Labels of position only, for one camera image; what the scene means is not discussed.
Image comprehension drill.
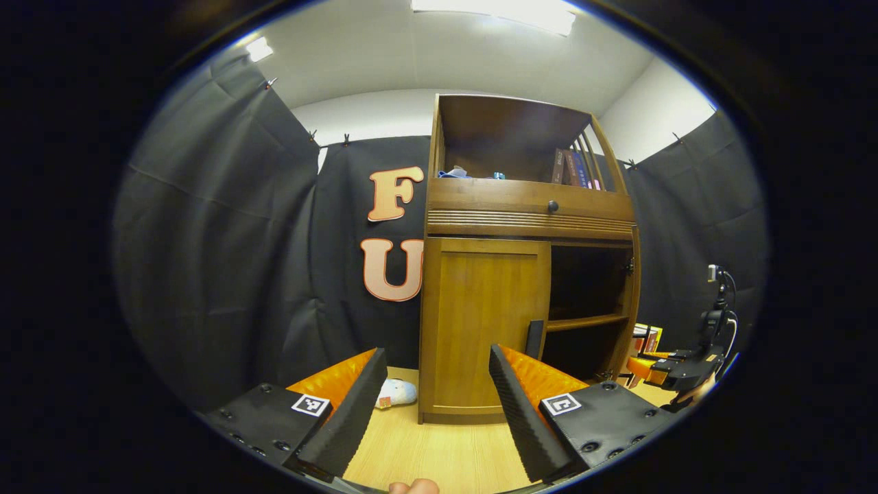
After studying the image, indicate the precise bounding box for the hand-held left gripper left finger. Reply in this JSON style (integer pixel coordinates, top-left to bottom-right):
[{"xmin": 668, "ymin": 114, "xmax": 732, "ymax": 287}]
[{"xmin": 199, "ymin": 348, "xmax": 389, "ymax": 484}]

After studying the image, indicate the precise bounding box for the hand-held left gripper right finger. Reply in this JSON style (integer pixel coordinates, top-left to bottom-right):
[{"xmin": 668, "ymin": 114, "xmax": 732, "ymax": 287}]
[{"xmin": 488, "ymin": 343, "xmax": 676, "ymax": 484}]

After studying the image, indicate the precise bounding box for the wooden shoe cabinet door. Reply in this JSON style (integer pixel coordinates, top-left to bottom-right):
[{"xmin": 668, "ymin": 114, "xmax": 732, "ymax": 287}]
[
  {"xmin": 604, "ymin": 225, "xmax": 643, "ymax": 382},
  {"xmin": 434, "ymin": 238, "xmax": 552, "ymax": 411}
]

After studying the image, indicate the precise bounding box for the wooden double-door shoe cabinet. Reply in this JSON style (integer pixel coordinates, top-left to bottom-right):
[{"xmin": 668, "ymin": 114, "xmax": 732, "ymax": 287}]
[{"xmin": 418, "ymin": 94, "xmax": 643, "ymax": 425}]

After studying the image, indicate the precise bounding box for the wooden cabinet drawer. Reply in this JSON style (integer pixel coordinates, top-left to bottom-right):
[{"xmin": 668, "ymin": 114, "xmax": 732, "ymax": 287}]
[{"xmin": 425, "ymin": 178, "xmax": 636, "ymax": 242}]

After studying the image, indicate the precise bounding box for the white soft toy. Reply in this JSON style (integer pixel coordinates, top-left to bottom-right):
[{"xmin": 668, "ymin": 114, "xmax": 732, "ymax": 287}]
[{"xmin": 375, "ymin": 378, "xmax": 418, "ymax": 411}]

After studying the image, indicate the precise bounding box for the black backdrop cloth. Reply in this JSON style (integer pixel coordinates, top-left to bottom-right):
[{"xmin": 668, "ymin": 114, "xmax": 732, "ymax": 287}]
[{"xmin": 113, "ymin": 51, "xmax": 769, "ymax": 414}]

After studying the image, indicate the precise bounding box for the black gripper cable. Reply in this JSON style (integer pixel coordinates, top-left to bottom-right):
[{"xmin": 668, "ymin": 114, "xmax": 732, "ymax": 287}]
[{"xmin": 717, "ymin": 270, "xmax": 740, "ymax": 359}]

